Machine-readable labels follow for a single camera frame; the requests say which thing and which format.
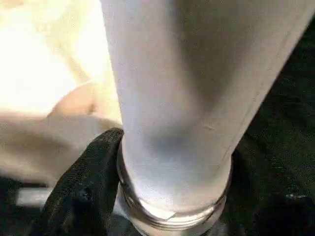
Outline black plastic mat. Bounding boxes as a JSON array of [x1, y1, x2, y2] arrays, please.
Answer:
[[0, 24, 315, 236]]

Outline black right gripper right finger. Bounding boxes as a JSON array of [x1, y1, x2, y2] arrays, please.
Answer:
[[216, 147, 315, 236]]

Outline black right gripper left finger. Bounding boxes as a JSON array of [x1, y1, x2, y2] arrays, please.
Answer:
[[36, 128, 125, 236]]

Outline white plastic table top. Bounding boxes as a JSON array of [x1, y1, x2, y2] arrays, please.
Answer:
[[0, 0, 129, 205]]

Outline white plastic table leg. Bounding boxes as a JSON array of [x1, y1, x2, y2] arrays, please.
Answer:
[[98, 0, 314, 236]]

